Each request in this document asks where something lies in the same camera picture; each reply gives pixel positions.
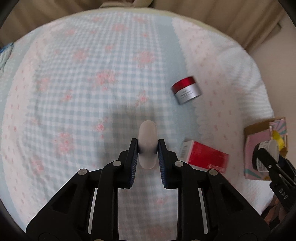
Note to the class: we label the red cosmetics box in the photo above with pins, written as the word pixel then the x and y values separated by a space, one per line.
pixel 203 157

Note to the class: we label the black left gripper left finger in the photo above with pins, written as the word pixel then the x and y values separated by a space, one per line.
pixel 128 166

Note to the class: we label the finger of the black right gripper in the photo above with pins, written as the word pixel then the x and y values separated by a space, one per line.
pixel 274 168

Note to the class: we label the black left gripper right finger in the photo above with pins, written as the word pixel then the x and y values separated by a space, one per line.
pixel 168 170

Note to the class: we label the blue patterned cloth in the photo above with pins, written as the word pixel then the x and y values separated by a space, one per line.
pixel 5 53

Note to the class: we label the cardboard box pink lining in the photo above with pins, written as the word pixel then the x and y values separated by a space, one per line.
pixel 271 135

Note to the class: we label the white earbuds case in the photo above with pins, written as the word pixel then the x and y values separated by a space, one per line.
pixel 148 144

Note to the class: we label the person's right hand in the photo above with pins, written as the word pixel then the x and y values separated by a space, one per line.
pixel 276 211

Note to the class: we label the red lid silver jar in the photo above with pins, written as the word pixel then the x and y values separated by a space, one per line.
pixel 186 90

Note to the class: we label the dark jar white label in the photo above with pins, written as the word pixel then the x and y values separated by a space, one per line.
pixel 271 147

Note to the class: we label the checkered floral bed cover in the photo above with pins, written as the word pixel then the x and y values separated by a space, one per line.
pixel 74 93

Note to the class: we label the yellow tape roll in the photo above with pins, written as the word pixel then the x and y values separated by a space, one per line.
pixel 280 142

